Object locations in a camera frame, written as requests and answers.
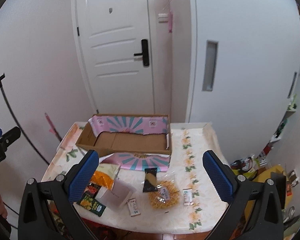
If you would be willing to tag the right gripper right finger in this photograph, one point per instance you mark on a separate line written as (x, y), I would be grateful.
(265, 220)

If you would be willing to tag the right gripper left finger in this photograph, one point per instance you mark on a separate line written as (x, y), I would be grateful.
(35, 217)

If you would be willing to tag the green snack packet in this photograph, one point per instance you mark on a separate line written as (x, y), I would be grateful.
(91, 204)

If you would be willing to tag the red black snack packet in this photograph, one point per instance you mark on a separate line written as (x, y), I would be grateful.
(92, 190)

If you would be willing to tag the white translucent snack packet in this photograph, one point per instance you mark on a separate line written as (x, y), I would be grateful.
(116, 198)

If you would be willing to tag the small white candy packet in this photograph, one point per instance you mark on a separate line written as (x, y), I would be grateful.
(133, 207)

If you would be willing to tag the yellow bag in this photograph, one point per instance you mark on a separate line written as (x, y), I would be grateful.
(279, 178)

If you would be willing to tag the cluttered shelf items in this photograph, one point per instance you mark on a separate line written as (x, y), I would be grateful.
(250, 166)

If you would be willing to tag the small white green packet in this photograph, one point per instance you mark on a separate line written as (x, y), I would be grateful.
(187, 197)

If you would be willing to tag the orange chips bag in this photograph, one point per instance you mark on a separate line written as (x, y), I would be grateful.
(105, 175)

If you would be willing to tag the floral tablecloth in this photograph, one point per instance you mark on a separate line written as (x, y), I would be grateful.
(188, 142)

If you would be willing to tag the round waffle in clear bag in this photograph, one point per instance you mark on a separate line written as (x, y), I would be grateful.
(167, 193)

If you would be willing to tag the black gold snack packet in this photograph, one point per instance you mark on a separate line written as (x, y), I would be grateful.
(150, 182)

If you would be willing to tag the cardboard box pink lining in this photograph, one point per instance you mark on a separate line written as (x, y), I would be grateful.
(135, 142)

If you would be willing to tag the white wardrobe door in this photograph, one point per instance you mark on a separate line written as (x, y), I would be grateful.
(245, 61)

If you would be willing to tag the pink handled broom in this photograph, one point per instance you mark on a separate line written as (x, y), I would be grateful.
(53, 129)

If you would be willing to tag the black door handle lock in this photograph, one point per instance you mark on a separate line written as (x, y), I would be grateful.
(145, 53)

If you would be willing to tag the white light switch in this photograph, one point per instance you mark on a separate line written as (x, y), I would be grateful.
(163, 17)

